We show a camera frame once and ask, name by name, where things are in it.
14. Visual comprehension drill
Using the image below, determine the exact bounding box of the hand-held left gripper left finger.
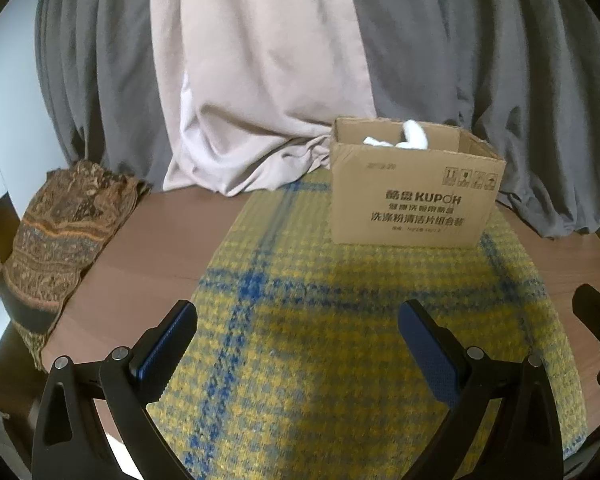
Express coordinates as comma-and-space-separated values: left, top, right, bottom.
32, 300, 199, 480

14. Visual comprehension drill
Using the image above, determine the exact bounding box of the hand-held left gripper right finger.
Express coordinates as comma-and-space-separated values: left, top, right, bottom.
399, 300, 565, 480

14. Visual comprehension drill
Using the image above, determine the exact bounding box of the brown cardboard box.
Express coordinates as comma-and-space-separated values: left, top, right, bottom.
328, 116, 507, 249

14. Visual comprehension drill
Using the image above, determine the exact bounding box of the white plush bunny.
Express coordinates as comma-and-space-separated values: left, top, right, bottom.
362, 120, 430, 151

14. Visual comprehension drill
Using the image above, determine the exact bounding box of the yellow blue plaid mat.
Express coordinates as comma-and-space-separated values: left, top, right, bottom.
147, 172, 588, 480

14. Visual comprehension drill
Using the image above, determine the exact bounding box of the brown patterned cloth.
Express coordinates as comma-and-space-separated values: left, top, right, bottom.
2, 160, 154, 374

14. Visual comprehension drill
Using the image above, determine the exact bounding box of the pink cloth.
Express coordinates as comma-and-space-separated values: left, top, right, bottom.
150, 0, 382, 194

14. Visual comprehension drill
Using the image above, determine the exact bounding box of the grey cloth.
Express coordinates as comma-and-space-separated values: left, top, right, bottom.
34, 0, 600, 241

